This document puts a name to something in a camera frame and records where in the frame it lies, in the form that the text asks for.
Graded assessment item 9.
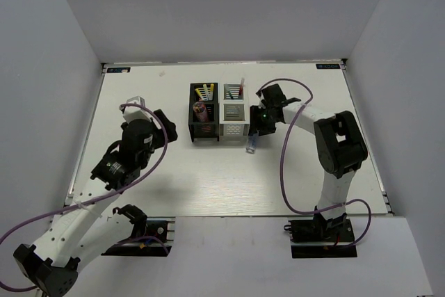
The pale green capped white marker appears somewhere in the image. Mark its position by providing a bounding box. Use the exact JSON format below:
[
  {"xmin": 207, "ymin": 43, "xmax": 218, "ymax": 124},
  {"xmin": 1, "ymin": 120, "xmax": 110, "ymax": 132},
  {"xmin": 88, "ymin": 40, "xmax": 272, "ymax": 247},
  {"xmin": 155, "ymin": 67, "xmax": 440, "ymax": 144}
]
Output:
[{"xmin": 203, "ymin": 84, "xmax": 212, "ymax": 101}]

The black slotted organizer box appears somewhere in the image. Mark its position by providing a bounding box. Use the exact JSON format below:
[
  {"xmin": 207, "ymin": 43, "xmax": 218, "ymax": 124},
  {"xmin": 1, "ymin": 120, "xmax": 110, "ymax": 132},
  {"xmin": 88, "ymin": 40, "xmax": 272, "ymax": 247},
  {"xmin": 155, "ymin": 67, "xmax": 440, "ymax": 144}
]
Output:
[{"xmin": 188, "ymin": 82, "xmax": 220, "ymax": 142}]

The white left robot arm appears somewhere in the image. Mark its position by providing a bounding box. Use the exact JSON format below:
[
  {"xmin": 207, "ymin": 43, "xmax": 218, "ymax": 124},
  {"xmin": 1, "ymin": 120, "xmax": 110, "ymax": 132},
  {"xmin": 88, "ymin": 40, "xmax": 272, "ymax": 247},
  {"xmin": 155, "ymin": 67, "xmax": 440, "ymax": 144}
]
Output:
[{"xmin": 13, "ymin": 103, "xmax": 177, "ymax": 296}]

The red orange pen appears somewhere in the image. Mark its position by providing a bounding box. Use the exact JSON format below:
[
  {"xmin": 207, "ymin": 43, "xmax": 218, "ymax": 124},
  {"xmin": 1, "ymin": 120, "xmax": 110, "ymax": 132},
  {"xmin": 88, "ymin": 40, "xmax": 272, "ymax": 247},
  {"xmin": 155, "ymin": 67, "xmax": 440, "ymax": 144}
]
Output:
[{"xmin": 238, "ymin": 77, "xmax": 245, "ymax": 99}]

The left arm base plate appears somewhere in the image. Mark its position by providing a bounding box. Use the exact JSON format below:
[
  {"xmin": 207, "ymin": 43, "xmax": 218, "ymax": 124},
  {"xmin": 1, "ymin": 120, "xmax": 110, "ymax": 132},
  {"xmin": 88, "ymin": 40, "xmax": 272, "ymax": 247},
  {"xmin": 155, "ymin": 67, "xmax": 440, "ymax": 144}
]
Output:
[{"xmin": 102, "ymin": 218, "xmax": 175, "ymax": 257}]

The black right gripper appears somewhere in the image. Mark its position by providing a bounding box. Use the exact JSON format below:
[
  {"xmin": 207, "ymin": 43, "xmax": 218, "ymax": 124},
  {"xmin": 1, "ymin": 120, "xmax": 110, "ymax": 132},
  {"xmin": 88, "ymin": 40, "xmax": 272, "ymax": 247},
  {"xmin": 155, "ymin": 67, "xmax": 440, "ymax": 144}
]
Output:
[{"xmin": 249, "ymin": 105, "xmax": 280, "ymax": 136}]

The yellow capped marker in organizer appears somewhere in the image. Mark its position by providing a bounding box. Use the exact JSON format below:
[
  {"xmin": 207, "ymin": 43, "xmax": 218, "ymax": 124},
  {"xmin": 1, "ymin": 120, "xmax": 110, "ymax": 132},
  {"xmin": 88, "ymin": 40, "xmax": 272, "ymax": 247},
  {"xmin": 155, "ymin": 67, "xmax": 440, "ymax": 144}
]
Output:
[{"xmin": 195, "ymin": 88, "xmax": 208, "ymax": 101}]

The pink marker set bottle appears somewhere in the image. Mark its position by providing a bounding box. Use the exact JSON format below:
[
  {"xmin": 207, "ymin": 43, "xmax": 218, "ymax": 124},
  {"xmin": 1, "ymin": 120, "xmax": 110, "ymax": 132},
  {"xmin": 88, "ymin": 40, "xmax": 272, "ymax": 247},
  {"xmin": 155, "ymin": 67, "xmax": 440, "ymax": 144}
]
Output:
[{"xmin": 193, "ymin": 101, "xmax": 209, "ymax": 122}]

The white slotted organizer box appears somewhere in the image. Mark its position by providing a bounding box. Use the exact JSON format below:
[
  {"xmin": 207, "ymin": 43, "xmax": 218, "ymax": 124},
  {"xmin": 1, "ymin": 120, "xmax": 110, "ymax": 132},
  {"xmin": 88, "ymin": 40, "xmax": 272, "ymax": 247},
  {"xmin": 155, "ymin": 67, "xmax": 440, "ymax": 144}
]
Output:
[{"xmin": 219, "ymin": 83, "xmax": 250, "ymax": 141}]

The right XDOF logo sticker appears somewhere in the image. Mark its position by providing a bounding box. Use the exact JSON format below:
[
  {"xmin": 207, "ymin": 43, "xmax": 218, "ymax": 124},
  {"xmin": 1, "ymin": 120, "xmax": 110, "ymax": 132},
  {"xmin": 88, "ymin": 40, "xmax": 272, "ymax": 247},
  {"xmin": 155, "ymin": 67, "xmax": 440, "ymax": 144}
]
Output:
[{"xmin": 316, "ymin": 63, "xmax": 341, "ymax": 70}]

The clear spray bottle blue cap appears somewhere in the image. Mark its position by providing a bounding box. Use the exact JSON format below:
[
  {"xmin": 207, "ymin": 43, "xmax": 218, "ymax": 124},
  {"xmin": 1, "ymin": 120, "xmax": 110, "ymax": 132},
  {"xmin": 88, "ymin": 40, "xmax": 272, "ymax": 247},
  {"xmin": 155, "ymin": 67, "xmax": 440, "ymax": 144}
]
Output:
[{"xmin": 245, "ymin": 133, "xmax": 259, "ymax": 154}]

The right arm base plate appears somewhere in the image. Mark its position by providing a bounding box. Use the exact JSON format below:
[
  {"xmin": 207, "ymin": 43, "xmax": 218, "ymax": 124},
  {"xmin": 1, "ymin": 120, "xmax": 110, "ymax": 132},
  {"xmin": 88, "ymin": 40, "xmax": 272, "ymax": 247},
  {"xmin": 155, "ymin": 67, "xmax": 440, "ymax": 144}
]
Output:
[{"xmin": 283, "ymin": 219, "xmax": 357, "ymax": 259}]

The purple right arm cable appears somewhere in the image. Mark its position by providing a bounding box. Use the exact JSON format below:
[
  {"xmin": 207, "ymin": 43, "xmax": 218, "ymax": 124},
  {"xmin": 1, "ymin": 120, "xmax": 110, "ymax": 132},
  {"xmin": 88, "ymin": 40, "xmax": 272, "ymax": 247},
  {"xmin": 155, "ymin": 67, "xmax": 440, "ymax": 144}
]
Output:
[{"xmin": 259, "ymin": 78, "xmax": 372, "ymax": 250}]

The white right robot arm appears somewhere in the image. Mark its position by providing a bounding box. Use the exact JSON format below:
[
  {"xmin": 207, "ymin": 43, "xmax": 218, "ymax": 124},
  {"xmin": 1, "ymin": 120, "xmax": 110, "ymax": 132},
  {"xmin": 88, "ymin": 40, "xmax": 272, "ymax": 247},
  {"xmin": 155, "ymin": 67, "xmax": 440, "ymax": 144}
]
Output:
[{"xmin": 249, "ymin": 83, "xmax": 368, "ymax": 241}]

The black XDOF logo sticker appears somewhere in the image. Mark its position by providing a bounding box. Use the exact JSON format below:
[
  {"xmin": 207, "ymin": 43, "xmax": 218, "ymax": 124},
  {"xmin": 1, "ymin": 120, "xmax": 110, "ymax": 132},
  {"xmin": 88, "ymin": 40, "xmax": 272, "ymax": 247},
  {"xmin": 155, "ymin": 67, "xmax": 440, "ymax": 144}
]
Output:
[{"xmin": 106, "ymin": 67, "xmax": 131, "ymax": 73}]

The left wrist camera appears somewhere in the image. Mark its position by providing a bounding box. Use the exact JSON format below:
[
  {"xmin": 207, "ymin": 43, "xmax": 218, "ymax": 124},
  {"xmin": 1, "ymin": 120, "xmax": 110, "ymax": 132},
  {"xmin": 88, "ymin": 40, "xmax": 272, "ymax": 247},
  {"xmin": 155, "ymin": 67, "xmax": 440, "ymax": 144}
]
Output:
[{"xmin": 120, "ymin": 96, "xmax": 152, "ymax": 124}]

